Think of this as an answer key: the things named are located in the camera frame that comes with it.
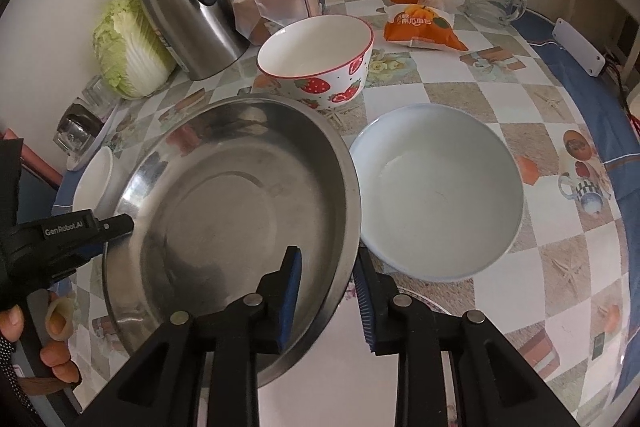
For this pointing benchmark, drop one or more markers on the dark tinted drinking glass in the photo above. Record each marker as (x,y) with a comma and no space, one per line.
(75,129)

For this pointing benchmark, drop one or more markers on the clear drinking glass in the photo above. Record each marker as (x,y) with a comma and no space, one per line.
(97,91)

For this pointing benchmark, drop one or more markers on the stainless steel basin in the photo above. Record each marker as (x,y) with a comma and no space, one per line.
(225,207)

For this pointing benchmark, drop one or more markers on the napa cabbage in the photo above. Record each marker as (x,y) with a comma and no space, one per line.
(130,52)

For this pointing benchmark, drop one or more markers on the person's left hand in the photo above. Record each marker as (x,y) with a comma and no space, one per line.
(56,357)

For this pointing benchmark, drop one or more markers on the dark blue panel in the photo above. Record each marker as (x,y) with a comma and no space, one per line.
(42,202)

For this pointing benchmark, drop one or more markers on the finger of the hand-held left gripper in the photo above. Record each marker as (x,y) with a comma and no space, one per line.
(117,227)

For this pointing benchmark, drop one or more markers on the small white bowl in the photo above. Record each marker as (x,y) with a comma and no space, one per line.
(97,184)

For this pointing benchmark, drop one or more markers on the pale white ceramic bowl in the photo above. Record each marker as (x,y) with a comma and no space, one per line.
(440,192)

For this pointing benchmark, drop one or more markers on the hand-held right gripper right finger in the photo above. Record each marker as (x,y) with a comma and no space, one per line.
(362,307)

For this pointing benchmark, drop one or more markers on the pink board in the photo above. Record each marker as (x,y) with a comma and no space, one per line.
(35,162)

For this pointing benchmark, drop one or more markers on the white oval tray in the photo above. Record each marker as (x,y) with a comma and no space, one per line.
(82,159)

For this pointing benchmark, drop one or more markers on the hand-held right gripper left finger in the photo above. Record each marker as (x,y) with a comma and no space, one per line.
(290,302)

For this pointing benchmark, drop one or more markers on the white electronic box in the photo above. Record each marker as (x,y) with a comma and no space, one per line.
(580,47)

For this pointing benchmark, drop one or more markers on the stainless steel thermos jug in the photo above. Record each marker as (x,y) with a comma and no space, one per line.
(195,32)

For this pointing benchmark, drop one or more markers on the strawberry print bowl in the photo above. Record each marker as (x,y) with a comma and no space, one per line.
(320,52)

